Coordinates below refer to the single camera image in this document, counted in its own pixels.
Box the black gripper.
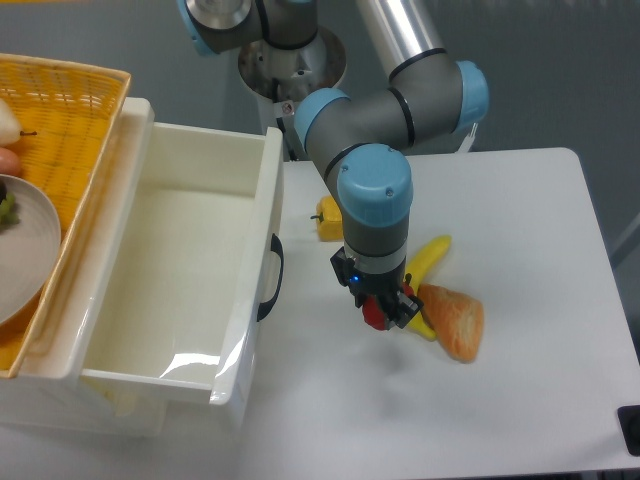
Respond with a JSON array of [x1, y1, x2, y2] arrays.
[[330, 246, 423, 330]]

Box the red bell pepper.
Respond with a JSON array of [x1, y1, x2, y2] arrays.
[[361, 283, 414, 331]]

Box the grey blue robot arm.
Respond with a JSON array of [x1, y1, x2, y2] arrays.
[[178, 1, 489, 330]]

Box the yellow bell pepper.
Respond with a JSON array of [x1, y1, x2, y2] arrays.
[[312, 195, 343, 242]]

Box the white upper drawer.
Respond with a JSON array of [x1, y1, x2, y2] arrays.
[[80, 121, 285, 407]]

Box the white drawer cabinet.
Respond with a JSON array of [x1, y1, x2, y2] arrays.
[[0, 97, 251, 439]]

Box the yellow banana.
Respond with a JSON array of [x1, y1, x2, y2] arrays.
[[404, 235, 452, 341]]

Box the orange bread wedge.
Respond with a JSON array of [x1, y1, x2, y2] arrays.
[[418, 283, 484, 363]]

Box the black corner device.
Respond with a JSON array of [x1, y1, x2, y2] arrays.
[[617, 405, 640, 457]]

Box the grey ribbed plate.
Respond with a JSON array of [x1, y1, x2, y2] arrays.
[[1, 175, 61, 323]]

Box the yellow woven basket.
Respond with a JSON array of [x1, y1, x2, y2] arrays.
[[1, 53, 131, 379]]

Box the green grapes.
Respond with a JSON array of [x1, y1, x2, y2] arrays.
[[0, 180, 20, 229]]

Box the pink peach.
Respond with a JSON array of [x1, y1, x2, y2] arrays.
[[0, 147, 22, 177]]

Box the white pear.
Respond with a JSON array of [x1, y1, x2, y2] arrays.
[[0, 99, 37, 147]]

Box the black drawer handle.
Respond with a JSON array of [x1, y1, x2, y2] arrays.
[[257, 233, 285, 322]]

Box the white table bracket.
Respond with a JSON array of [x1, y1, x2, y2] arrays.
[[456, 122, 479, 154]]

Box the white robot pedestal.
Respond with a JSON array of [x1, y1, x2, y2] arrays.
[[238, 27, 347, 161]]

